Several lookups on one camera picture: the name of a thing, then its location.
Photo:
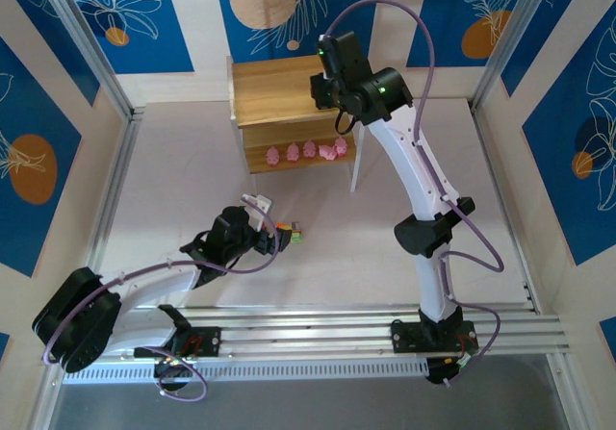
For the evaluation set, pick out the green toy truck grey load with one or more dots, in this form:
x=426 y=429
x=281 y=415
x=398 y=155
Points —
x=297 y=235

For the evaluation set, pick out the green toy truck orange load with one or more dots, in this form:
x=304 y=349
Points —
x=279 y=224

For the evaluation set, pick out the pink plastic toy pig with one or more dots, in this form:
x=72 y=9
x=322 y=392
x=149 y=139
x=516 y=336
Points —
x=272 y=156
x=327 y=152
x=292 y=151
x=341 y=146
x=309 y=149

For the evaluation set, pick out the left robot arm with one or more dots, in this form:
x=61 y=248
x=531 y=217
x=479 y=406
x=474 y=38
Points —
x=144 y=285

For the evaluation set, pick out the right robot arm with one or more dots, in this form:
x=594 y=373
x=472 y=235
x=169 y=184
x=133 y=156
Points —
x=409 y=160

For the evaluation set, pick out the black connector block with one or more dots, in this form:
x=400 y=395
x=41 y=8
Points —
x=440 y=376
x=168 y=383

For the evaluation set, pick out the grey metal panel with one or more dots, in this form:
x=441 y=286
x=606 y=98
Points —
x=308 y=406

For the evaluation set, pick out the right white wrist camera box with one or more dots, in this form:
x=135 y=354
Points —
x=328 y=70

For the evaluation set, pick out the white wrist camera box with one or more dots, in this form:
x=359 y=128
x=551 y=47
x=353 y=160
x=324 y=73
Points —
x=328 y=70
x=262 y=204

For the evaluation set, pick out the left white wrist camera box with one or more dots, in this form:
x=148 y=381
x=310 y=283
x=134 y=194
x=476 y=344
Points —
x=262 y=204

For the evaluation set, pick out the wooden shelf with white frame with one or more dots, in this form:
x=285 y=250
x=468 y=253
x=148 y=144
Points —
x=274 y=88

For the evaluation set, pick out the aluminium mounting rail frame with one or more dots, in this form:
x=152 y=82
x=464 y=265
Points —
x=308 y=324

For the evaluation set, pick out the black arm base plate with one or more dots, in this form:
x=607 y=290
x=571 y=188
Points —
x=404 y=338
x=212 y=341

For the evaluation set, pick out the aluminium table edge rail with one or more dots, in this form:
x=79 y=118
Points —
x=483 y=144
x=120 y=170

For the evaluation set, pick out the aluminium frame post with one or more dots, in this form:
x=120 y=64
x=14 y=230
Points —
x=91 y=47
x=517 y=40

